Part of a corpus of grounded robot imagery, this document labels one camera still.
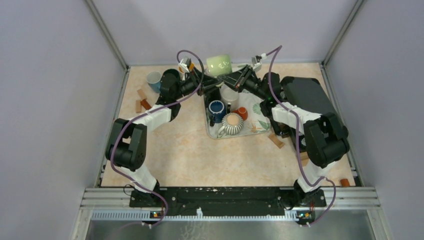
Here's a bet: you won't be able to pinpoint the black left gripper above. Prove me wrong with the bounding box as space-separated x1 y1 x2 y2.
173 66 222 101

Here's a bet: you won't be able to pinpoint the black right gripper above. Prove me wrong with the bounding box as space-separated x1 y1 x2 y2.
218 65 268 101

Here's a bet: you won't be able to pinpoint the white ribbed mug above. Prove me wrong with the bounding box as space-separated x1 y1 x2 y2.
220 87 240 111

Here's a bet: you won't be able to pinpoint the light green mug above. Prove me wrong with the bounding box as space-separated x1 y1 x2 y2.
206 54 233 77

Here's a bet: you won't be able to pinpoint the small orange cup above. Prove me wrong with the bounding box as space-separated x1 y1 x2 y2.
233 107 249 121

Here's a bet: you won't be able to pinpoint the grey striped mug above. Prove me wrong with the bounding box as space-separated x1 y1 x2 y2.
217 112 244 137

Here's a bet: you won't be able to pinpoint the light blue dotted mug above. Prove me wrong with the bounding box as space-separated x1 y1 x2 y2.
146 71 162 94

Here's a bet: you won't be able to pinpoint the dark green mug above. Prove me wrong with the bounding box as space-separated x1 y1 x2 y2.
162 68 181 81

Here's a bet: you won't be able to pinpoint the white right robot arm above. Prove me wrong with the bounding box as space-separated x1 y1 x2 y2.
217 65 350 206

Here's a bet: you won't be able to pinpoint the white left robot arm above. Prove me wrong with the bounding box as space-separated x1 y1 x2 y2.
105 68 222 207

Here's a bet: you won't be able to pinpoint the navy blue mug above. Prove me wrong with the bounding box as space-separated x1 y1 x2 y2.
207 100 227 127

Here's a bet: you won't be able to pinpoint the floral white serving tray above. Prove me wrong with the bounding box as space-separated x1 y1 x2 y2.
203 88 272 139

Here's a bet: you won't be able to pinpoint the tan wooden block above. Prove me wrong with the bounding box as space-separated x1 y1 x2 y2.
137 88 147 101

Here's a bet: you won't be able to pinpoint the reddish brown wooden block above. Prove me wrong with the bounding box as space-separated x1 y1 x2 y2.
140 99 152 110

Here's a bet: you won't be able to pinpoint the light wooden block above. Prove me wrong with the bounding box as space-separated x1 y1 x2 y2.
268 133 285 149

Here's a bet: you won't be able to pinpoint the black poker chip case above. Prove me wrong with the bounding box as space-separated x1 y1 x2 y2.
280 76 349 153

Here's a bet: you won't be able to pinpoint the stacked wooden blocks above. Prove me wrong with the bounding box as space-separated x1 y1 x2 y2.
300 151 310 167

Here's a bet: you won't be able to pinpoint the small orange cylinder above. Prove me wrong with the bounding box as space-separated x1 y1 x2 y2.
339 178 351 188

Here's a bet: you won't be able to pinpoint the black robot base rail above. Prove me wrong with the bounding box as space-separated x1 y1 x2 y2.
129 186 327 217

